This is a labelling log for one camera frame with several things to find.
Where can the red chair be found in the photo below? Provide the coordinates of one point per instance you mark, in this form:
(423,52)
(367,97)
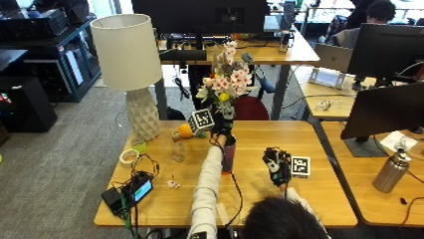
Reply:
(250,108)

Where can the right glove marker cube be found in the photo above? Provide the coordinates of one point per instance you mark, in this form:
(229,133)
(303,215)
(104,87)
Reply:
(301,166)

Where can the white tape roll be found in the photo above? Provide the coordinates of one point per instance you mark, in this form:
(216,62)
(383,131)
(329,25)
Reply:
(129,156)

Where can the white paper sheet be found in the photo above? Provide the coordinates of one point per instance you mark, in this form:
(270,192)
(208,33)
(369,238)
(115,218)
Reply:
(394,139)

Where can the person's right hand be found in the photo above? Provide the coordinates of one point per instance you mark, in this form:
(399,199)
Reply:
(277,167)

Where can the wooden desk with grey legs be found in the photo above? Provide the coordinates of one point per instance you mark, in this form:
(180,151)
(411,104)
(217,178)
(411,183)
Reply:
(272,54)

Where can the wide black monitor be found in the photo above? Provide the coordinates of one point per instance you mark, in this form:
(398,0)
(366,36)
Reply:
(185,16)

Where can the orange artificial fruit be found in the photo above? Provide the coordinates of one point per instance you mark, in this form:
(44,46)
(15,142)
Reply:
(185,130)

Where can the left glove marker cube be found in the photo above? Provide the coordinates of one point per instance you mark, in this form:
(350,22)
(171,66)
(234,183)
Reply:
(202,119)

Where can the glove marker cube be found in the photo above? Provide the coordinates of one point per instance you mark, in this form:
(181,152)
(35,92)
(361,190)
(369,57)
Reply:
(202,119)
(301,166)

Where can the black monitor on square stand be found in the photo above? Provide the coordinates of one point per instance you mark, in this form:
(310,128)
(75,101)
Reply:
(385,109)

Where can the green tape roll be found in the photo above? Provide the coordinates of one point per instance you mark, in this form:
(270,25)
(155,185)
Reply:
(140,146)

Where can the clear glass bottle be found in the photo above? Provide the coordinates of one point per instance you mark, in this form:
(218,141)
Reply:
(179,149)

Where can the pink and white flower bouquet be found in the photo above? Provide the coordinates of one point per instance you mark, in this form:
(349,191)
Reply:
(229,79)

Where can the black power box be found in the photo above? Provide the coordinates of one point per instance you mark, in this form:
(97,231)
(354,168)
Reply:
(112,200)

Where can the flat black box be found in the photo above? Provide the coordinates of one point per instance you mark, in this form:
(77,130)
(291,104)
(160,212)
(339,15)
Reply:
(184,55)

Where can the small loose pink flower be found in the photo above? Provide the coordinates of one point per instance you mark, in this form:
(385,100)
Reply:
(173,184)

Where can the person's left hand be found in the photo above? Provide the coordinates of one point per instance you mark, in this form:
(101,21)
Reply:
(222,127)

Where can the black device with screen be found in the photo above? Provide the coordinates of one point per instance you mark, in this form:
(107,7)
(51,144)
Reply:
(143,191)

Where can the white table lamp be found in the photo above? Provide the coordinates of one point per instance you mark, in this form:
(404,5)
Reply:
(125,49)

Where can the purple vase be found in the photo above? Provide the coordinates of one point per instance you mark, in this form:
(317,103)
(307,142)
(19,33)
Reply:
(229,156)

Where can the black shelf unit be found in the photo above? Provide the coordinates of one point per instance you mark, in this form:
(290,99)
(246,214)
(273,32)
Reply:
(67,59)

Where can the black monitor with rounded back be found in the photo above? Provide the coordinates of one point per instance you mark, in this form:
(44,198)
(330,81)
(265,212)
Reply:
(389,49)

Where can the silver laptop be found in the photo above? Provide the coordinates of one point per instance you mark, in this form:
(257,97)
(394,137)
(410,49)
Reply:
(334,57)

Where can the black cabinet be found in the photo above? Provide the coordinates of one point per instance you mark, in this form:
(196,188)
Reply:
(24,103)

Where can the steel water bottle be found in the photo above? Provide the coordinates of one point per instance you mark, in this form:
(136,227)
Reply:
(391,172)

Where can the white tablet stand device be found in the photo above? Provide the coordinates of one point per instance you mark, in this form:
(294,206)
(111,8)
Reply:
(327,78)

